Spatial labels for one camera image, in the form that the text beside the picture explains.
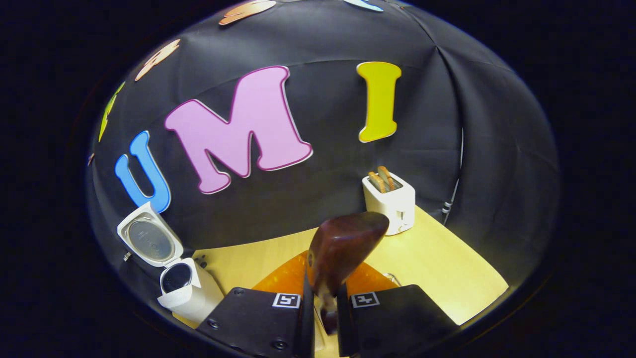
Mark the brown wooden spoon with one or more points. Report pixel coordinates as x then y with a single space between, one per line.
343 243

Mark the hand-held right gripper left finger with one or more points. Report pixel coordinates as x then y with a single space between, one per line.
305 333

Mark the toasted bread slice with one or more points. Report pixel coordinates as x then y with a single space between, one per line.
377 182
386 178

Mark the white rice cooker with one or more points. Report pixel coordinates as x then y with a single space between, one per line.
191 298

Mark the white toaster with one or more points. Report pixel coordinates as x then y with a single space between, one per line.
392 209

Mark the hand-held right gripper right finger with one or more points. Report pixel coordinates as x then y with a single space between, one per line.
345 328

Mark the black backdrop cloth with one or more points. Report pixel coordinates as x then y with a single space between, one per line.
328 189

